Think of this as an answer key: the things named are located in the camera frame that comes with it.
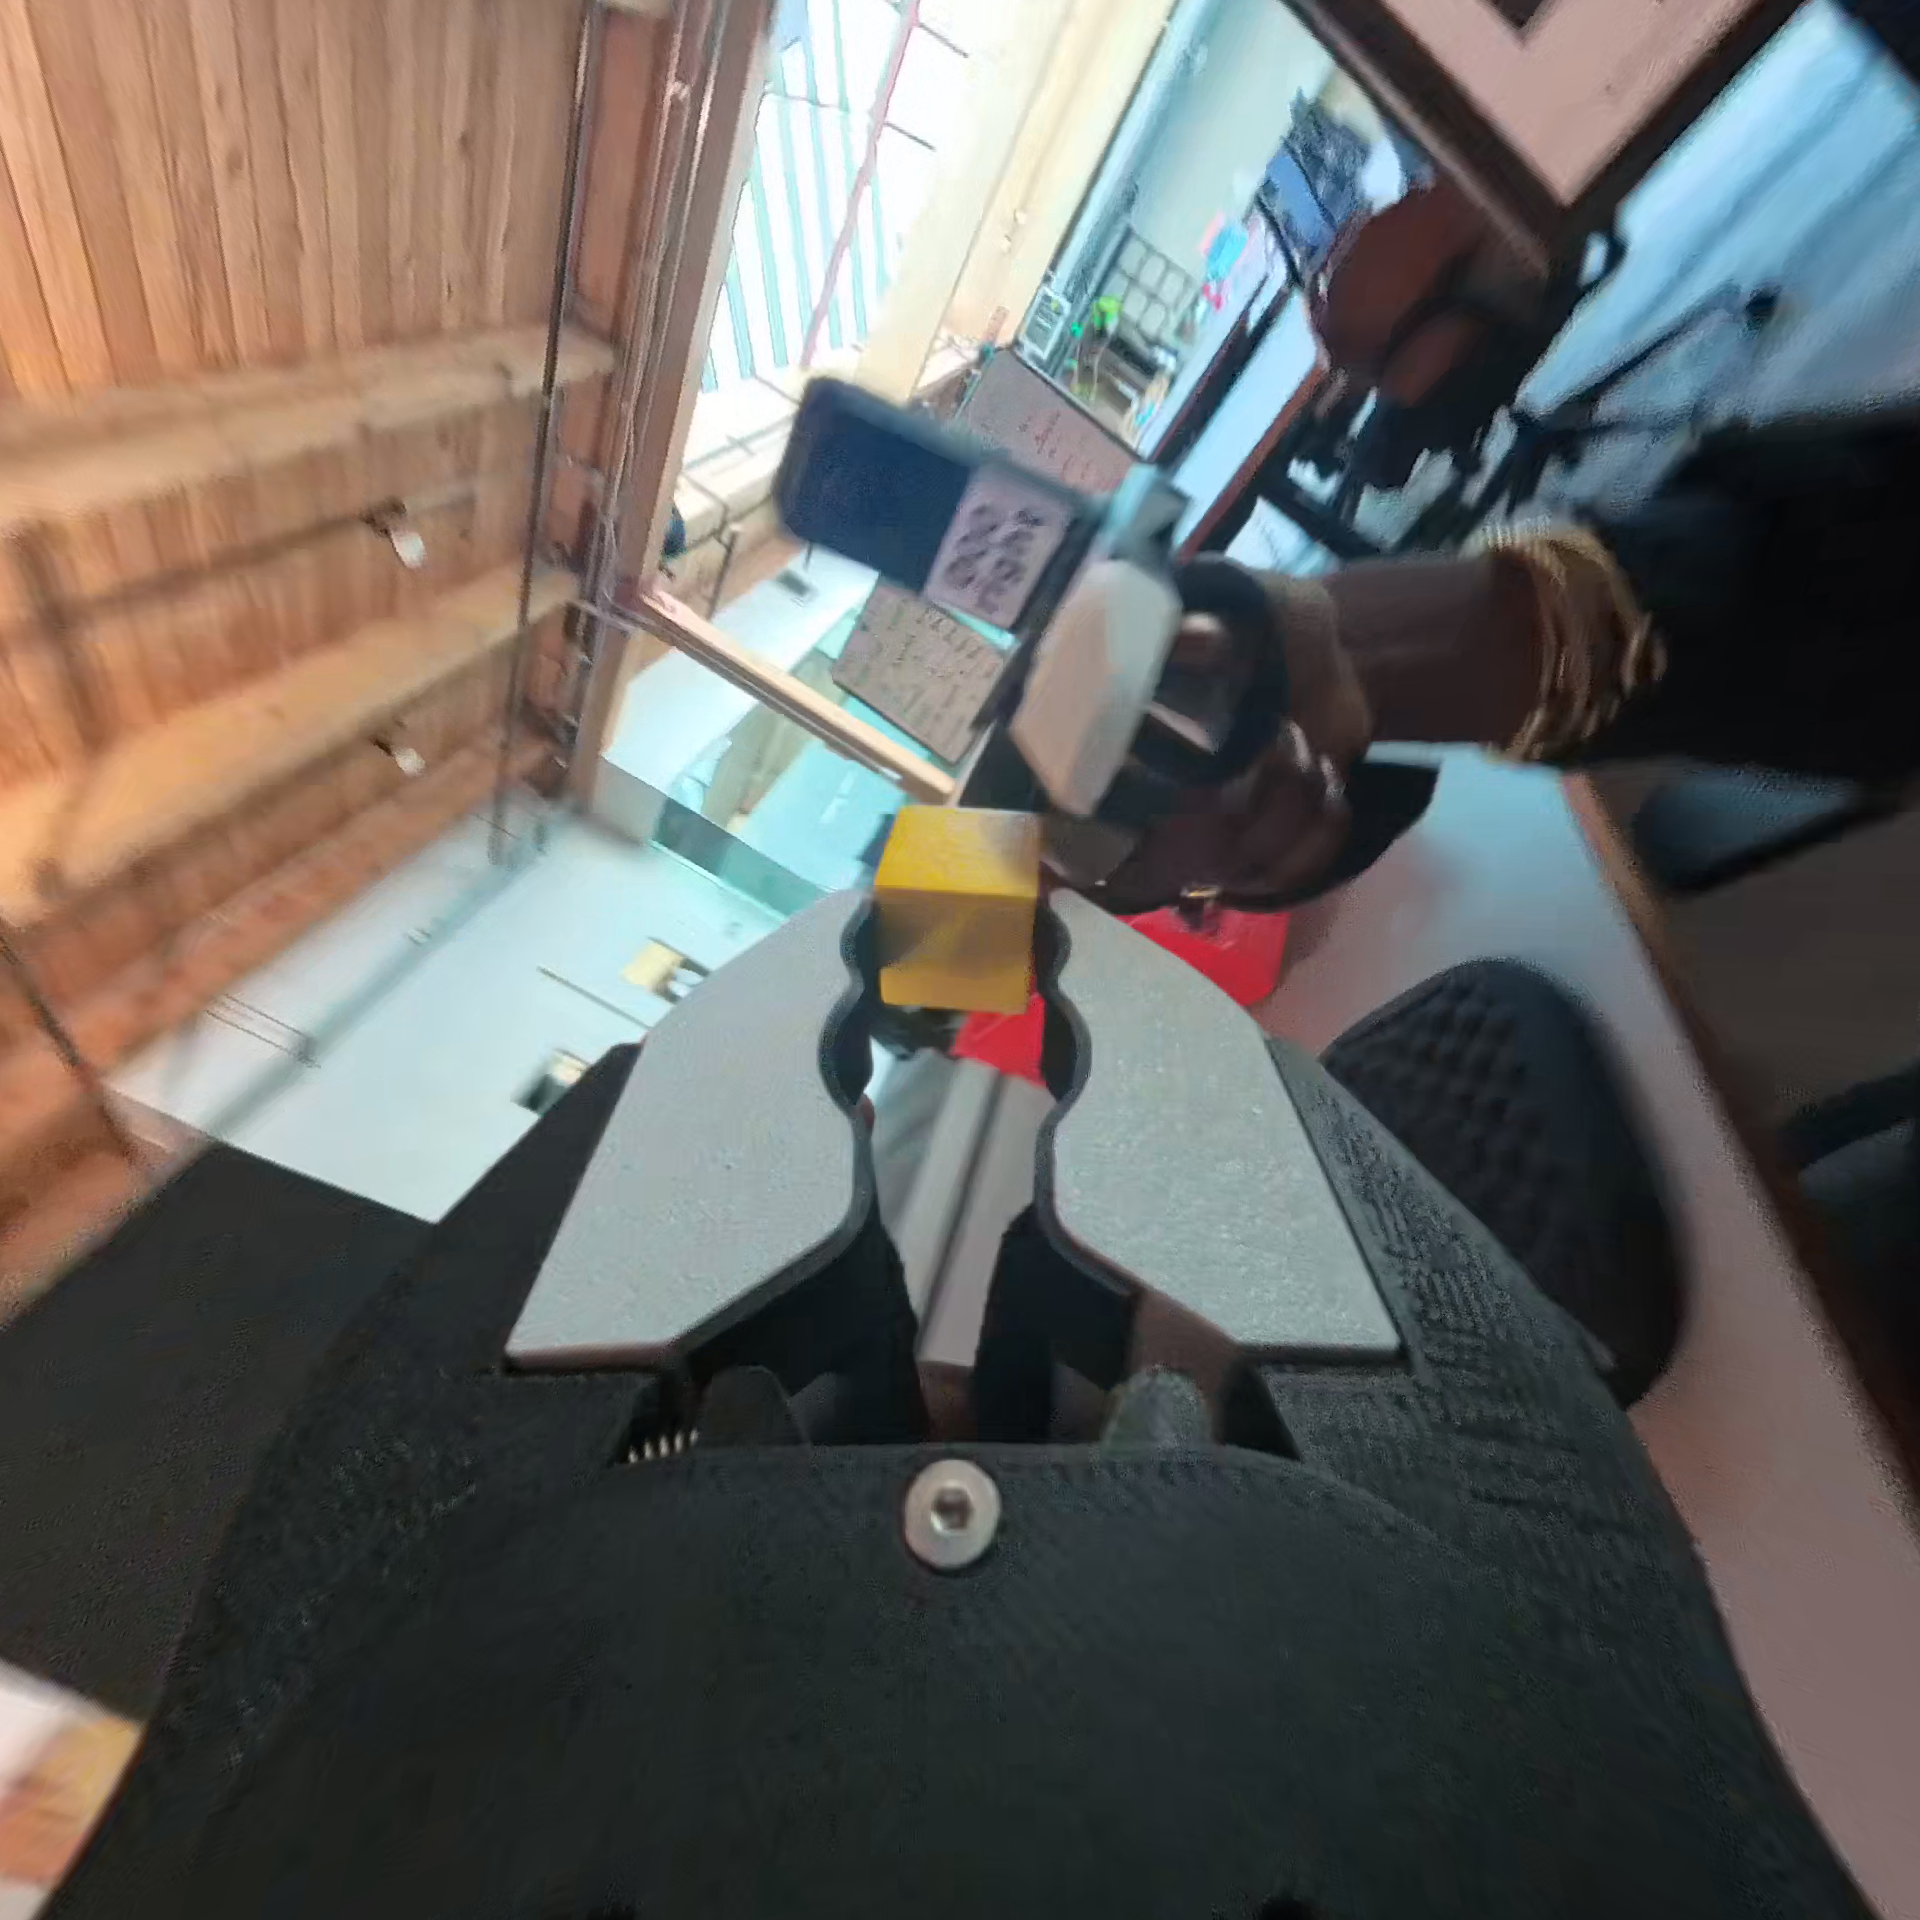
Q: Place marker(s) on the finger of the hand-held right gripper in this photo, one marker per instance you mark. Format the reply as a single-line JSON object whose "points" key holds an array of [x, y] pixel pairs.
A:
{"points": [[1096, 675]]}

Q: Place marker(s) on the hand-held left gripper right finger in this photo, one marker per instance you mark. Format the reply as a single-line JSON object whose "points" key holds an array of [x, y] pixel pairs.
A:
{"points": [[1214, 1184]]}

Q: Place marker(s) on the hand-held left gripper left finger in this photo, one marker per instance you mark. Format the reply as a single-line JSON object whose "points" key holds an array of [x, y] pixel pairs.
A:
{"points": [[704, 1184]]}

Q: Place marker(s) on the red plastic bin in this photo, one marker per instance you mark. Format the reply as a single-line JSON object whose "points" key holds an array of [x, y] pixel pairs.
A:
{"points": [[1201, 960]]}

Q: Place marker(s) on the yellow wooden block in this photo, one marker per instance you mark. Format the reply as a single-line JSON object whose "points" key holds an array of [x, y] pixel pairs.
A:
{"points": [[961, 915]]}

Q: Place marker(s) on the person's right hand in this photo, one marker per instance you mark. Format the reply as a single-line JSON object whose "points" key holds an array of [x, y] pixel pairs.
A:
{"points": [[1335, 662]]}

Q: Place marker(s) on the whiteboard on black stand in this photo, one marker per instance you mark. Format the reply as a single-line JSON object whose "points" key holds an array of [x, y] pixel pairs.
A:
{"points": [[915, 675], [1050, 422]]}

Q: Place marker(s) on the black mesh pad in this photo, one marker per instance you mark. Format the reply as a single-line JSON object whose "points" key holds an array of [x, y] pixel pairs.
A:
{"points": [[1501, 1142]]}

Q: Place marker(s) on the ceiling spot lamp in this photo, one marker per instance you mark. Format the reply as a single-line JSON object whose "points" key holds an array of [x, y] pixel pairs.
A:
{"points": [[402, 750], [402, 541]]}

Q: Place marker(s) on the brown office chair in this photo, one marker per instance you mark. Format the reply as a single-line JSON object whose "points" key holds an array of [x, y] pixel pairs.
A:
{"points": [[1394, 285]]}

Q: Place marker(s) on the grey office chair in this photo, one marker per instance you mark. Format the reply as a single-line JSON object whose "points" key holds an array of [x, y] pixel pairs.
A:
{"points": [[1755, 827]]}

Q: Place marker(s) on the framed tag sign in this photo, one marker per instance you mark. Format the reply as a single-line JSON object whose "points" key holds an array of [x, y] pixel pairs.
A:
{"points": [[1501, 91]]}

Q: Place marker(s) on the wall logo window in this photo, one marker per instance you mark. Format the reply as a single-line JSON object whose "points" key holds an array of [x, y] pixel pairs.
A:
{"points": [[557, 1080], [662, 968]]}

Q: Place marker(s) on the wooden support post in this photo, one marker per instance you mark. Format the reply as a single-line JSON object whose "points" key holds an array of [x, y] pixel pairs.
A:
{"points": [[781, 692]]}

